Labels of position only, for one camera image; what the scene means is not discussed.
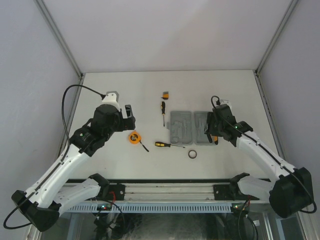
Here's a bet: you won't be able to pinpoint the grey plastic tool case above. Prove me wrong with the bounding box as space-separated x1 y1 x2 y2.
167 110 215 146

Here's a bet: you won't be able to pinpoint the orange black pliers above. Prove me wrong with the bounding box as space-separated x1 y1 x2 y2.
212 136 219 145

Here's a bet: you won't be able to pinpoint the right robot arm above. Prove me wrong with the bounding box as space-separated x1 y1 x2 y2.
204 104 317 218

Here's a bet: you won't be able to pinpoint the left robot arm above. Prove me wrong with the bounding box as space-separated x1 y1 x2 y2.
11 104 136 232

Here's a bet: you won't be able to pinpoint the orange tape measure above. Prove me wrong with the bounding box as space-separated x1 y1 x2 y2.
128 131 149 152

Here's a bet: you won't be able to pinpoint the screwdriver near hex keys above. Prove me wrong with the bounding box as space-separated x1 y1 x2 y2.
160 101 166 127

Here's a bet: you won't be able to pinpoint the screwdriver near pliers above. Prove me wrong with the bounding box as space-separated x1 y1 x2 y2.
154 141 185 148

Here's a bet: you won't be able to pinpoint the orange hex key set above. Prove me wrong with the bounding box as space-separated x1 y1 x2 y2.
161 91 169 100

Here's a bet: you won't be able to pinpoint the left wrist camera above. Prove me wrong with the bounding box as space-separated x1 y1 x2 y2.
102 91 120 109

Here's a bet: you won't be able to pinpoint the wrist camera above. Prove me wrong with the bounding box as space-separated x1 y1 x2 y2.
102 91 120 109
219 99 231 107

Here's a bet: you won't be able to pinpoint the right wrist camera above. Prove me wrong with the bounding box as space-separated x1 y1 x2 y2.
219 99 231 107

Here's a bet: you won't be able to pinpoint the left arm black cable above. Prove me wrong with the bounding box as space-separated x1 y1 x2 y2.
61 84 107 146

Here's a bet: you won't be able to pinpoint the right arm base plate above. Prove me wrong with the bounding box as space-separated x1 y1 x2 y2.
213 184 241 201

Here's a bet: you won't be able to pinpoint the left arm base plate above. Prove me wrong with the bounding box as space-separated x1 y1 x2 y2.
100 183 126 202

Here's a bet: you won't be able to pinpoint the aluminium front rail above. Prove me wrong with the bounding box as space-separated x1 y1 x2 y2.
110 182 247 203

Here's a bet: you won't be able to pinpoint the grey slotted cable duct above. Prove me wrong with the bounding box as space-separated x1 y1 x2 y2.
67 202 232 214

